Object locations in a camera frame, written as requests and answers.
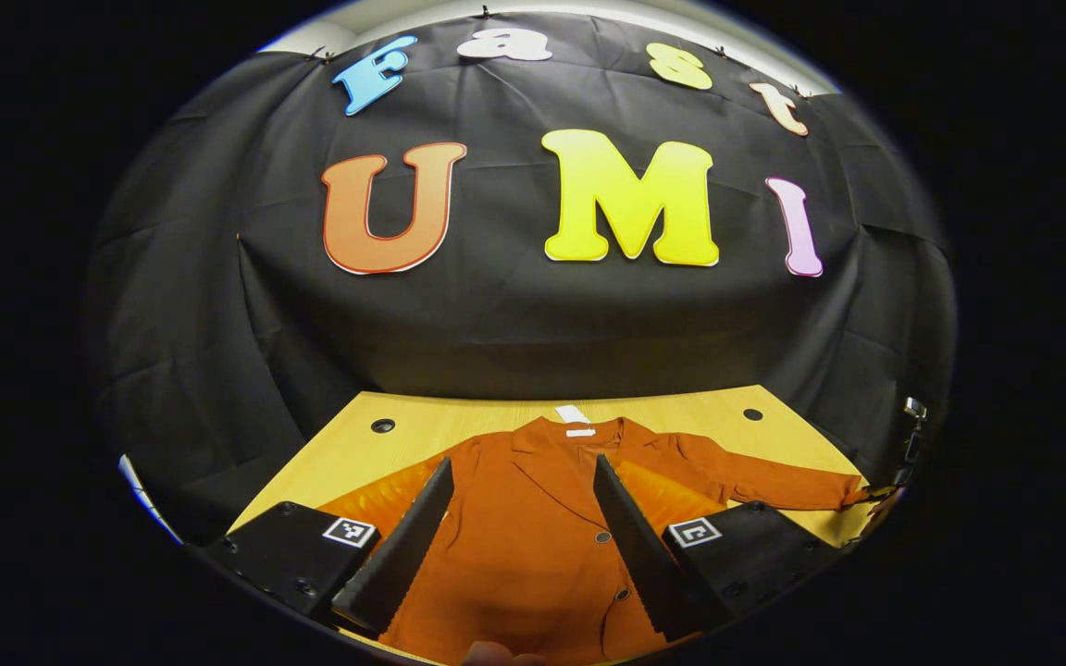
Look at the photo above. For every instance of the black backdrop cloth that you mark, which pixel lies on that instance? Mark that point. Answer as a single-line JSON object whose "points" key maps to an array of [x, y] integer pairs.
{"points": [[514, 324]]}

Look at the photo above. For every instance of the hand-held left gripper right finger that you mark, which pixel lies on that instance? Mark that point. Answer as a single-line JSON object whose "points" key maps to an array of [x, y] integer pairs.
{"points": [[639, 555]]}

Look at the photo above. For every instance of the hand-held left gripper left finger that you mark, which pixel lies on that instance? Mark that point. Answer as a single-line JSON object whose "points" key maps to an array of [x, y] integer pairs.
{"points": [[403, 555]]}

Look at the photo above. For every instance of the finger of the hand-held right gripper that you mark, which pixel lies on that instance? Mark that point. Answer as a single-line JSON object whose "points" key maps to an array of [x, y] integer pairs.
{"points": [[885, 499]]}

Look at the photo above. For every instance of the orange button jacket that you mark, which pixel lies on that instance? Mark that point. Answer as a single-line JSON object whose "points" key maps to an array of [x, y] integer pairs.
{"points": [[533, 546]]}

